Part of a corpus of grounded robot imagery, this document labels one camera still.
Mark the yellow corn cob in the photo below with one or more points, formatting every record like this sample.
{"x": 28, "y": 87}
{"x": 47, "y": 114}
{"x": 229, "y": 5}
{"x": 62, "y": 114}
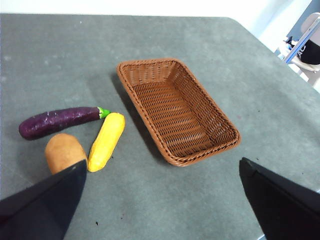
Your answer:
{"x": 106, "y": 142}

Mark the purple eggplant with green stem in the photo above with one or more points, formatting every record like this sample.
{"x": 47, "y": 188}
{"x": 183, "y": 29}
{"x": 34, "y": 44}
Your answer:
{"x": 57, "y": 121}

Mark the brown potato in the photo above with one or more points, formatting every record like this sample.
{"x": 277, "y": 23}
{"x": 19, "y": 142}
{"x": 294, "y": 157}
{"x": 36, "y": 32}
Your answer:
{"x": 63, "y": 152}

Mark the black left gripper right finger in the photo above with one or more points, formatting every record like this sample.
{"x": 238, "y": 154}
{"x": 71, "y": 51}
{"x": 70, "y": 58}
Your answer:
{"x": 282, "y": 207}

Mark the brown wicker basket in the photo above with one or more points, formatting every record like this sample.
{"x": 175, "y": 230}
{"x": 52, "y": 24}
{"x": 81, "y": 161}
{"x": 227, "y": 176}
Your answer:
{"x": 175, "y": 112}

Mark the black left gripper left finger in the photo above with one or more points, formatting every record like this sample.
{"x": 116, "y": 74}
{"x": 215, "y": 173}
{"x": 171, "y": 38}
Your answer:
{"x": 42, "y": 207}

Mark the beige chair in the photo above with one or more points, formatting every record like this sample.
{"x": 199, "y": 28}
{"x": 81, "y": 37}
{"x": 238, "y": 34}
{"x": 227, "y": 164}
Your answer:
{"x": 311, "y": 72}

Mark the black bag with white letters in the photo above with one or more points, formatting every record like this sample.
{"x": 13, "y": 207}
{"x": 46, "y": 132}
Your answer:
{"x": 311, "y": 51}

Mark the light blue bar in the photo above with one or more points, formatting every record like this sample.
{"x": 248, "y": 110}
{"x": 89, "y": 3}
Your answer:
{"x": 298, "y": 47}

